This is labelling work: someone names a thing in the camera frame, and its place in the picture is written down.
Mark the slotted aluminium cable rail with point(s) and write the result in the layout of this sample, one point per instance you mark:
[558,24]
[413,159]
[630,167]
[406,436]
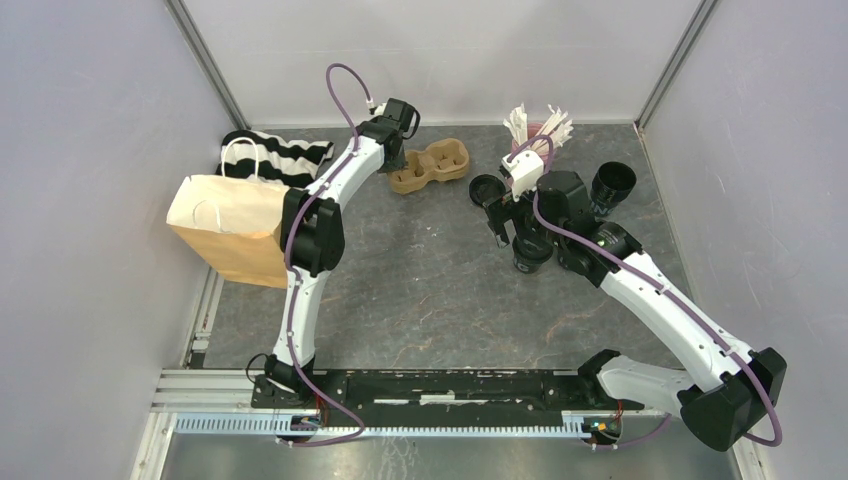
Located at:
[284,425]

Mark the brown paper bag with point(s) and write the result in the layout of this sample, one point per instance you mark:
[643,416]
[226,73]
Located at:
[234,225]

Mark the brown cardboard cup carrier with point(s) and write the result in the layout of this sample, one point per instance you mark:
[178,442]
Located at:
[441,161]

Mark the black white striped cloth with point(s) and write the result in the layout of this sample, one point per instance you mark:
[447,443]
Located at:
[251,154]

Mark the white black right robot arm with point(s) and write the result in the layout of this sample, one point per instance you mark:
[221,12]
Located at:
[723,387]

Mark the black paper coffee cup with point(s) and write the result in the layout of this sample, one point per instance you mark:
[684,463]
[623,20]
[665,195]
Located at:
[528,256]

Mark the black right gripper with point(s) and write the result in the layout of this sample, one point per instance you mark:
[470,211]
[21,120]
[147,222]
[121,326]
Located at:
[501,210]

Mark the black plastic cup lid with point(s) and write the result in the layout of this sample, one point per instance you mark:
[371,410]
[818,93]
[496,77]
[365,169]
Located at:
[484,187]

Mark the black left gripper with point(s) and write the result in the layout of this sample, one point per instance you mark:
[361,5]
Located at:
[398,165]

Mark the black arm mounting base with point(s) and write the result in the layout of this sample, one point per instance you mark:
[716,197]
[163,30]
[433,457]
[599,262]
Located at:
[443,398]

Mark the white wrapped stirrer sticks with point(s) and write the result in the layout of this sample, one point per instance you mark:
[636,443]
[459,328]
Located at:
[558,126]

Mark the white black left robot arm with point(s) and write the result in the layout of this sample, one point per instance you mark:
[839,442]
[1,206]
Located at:
[312,236]

